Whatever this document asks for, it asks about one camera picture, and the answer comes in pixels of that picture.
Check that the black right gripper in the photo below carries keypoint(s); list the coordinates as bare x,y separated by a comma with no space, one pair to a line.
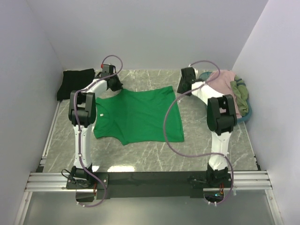
179,90

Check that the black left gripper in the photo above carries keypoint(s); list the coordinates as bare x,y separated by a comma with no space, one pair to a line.
119,86

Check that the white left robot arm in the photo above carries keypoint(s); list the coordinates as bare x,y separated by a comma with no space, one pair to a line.
83,113

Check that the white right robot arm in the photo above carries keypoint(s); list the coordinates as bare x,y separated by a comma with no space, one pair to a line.
221,115

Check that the pink tank top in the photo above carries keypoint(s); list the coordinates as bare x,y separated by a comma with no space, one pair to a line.
222,84

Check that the black folded tank top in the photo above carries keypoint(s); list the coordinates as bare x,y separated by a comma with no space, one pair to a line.
74,80

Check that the olive green tank top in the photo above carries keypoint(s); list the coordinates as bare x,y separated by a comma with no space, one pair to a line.
241,94

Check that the teal plastic basket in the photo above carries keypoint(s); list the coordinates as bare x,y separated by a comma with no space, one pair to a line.
245,118

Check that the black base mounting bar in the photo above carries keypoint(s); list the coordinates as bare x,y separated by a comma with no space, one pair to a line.
160,184

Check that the aluminium frame rail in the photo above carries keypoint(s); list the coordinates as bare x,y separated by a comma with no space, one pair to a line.
55,182

